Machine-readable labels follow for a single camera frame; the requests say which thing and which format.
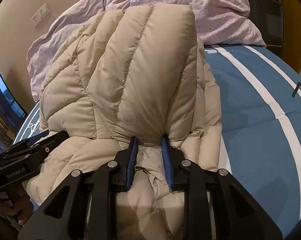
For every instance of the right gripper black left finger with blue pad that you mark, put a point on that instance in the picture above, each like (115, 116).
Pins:
(83, 206)

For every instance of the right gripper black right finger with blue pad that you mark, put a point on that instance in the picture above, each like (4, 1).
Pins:
(216, 205)

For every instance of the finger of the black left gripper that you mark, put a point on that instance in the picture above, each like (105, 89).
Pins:
(40, 142)

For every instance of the beige quilted down jacket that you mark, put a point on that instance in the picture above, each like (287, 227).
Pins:
(139, 72)

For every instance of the person's left hand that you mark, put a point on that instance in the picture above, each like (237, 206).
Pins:
(22, 207)

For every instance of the black flat screen television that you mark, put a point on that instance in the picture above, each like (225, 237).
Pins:
(11, 112)

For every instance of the blue white-striped bed sheet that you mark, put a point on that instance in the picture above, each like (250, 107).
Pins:
(261, 127)

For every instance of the white wall socket panel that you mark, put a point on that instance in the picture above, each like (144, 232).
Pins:
(40, 15)

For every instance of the wooden door frame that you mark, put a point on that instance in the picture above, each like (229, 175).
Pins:
(280, 24)

